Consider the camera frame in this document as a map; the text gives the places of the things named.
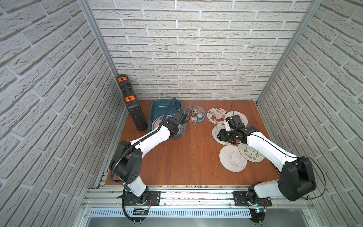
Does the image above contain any white pink sketch coaster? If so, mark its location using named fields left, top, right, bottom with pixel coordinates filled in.
left=226, top=111, right=248, bottom=126

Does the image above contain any white butterfly coaster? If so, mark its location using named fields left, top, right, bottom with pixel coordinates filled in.
left=212, top=124, right=231, bottom=145

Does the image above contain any floral pink coaster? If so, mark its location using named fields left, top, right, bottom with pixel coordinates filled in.
left=207, top=107, right=227, bottom=125

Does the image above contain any teal storage box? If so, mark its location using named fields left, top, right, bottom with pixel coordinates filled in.
left=145, top=97, right=183, bottom=139

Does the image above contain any white dog face coaster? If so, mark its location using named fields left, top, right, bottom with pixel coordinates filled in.
left=238, top=144, right=265, bottom=163

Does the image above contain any pink piglet coaster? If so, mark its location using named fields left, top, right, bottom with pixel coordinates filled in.
left=219, top=145, right=247, bottom=172

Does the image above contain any lavender bear coaster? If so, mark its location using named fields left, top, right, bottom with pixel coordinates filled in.
left=151, top=114, right=172, bottom=130

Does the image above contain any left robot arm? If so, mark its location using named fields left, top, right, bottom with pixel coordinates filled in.
left=109, top=110, right=190, bottom=205

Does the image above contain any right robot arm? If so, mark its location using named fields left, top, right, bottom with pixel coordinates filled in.
left=217, top=115, right=317, bottom=204

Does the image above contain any blue cartoon animals coaster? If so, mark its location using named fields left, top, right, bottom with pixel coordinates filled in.
left=184, top=106, right=206, bottom=123

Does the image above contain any black orange tool case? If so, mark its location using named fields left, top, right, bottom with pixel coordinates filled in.
left=117, top=74, right=148, bottom=131

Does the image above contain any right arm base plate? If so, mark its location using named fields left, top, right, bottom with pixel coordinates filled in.
left=232, top=191, right=272, bottom=207

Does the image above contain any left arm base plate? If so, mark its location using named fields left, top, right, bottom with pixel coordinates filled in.
left=123, top=191, right=161, bottom=206

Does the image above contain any aluminium rail frame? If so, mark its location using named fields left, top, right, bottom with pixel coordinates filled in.
left=81, top=185, right=315, bottom=219

